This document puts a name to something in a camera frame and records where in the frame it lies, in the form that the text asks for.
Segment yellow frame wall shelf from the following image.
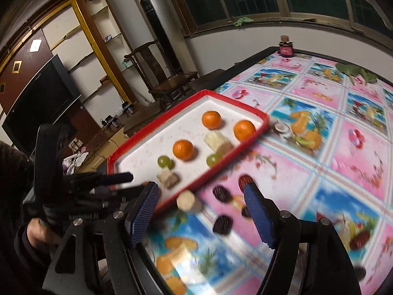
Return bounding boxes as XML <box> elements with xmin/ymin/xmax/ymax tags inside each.
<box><xmin>40</xmin><ymin>0</ymin><xmax>148</xmax><ymax>108</ymax></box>

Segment dark purple plum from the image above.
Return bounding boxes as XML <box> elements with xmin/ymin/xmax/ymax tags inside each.
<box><xmin>350</xmin><ymin>266</ymin><xmax>367</xmax><ymax>283</ymax></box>

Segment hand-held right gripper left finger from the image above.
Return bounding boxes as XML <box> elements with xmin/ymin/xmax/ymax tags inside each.
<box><xmin>41</xmin><ymin>181</ymin><xmax>160</xmax><ymax>295</ymax></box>

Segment dark wooden chair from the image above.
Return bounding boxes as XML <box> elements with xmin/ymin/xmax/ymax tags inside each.
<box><xmin>124</xmin><ymin>41</ymin><xmax>198</xmax><ymax>111</ymax></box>

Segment wooden television cabinet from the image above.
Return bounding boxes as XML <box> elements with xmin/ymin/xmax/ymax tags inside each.
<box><xmin>61</xmin><ymin>111</ymin><xmax>129</xmax><ymax>176</ymax></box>

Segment person's left forearm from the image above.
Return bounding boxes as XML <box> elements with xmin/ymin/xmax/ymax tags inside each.
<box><xmin>0</xmin><ymin>141</ymin><xmax>43</xmax><ymax>295</ymax></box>

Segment person's left hand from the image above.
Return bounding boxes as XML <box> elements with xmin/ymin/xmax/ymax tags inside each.
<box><xmin>27</xmin><ymin>218</ymin><xmax>63</xmax><ymax>248</ymax></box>

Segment white standing air conditioner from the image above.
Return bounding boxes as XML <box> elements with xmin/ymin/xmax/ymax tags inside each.
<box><xmin>133</xmin><ymin>0</ymin><xmax>183</xmax><ymax>73</ymax></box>

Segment black television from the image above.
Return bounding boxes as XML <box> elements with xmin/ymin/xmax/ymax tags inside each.
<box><xmin>1</xmin><ymin>54</ymin><xmax>82</xmax><ymax>157</ymax></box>

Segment green leaves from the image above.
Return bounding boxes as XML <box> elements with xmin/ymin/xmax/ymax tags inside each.
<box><xmin>335</xmin><ymin>63</ymin><xmax>378</xmax><ymax>84</ymax></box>

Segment printed pink and blue tablecloth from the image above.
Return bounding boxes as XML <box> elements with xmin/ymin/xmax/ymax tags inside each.
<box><xmin>135</xmin><ymin>54</ymin><xmax>393</xmax><ymax>295</ymax></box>

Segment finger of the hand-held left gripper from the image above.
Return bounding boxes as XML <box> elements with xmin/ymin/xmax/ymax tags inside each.
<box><xmin>73</xmin><ymin>184</ymin><xmax>148</xmax><ymax>210</ymax></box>
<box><xmin>63</xmin><ymin>172</ymin><xmax>134</xmax><ymax>190</ymax></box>

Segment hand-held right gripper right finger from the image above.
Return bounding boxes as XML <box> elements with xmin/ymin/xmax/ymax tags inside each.
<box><xmin>243</xmin><ymin>182</ymin><xmax>363</xmax><ymax>295</ymax></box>

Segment small red jar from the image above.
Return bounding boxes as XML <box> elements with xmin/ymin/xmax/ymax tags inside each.
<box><xmin>278</xmin><ymin>35</ymin><xmax>295</xmax><ymax>57</ymax></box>

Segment red rimmed white tray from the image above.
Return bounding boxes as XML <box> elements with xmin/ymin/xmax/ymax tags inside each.
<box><xmin>107</xmin><ymin>89</ymin><xmax>271</xmax><ymax>219</ymax></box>

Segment orange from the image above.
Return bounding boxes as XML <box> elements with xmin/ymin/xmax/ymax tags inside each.
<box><xmin>172</xmin><ymin>140</ymin><xmax>195</xmax><ymax>161</ymax></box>
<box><xmin>202</xmin><ymin>111</ymin><xmax>222</xmax><ymax>130</ymax></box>
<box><xmin>233</xmin><ymin>120</ymin><xmax>256</xmax><ymax>142</ymax></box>

